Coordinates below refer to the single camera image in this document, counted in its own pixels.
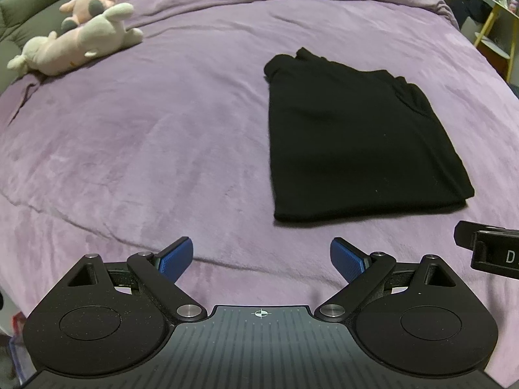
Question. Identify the small pink figurine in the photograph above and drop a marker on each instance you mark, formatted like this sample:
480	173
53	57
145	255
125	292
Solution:
513	5

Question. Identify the purple blanket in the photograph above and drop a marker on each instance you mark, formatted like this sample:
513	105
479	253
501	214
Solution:
142	150

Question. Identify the black pants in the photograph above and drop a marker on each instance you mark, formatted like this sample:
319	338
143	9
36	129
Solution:
357	137

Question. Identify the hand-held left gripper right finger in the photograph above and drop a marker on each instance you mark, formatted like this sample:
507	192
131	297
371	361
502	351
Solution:
347	260

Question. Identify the white plush toy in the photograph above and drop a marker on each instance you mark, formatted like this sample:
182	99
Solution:
77	44

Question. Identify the yellow side table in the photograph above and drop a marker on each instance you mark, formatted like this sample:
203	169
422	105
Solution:
492	28

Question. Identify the dark clothes heap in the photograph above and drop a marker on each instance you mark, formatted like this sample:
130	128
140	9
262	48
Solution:
468	10

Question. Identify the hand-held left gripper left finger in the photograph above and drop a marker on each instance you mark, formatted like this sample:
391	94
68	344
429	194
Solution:
176	257

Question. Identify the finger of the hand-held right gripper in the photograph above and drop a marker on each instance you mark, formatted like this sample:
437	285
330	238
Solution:
464	235

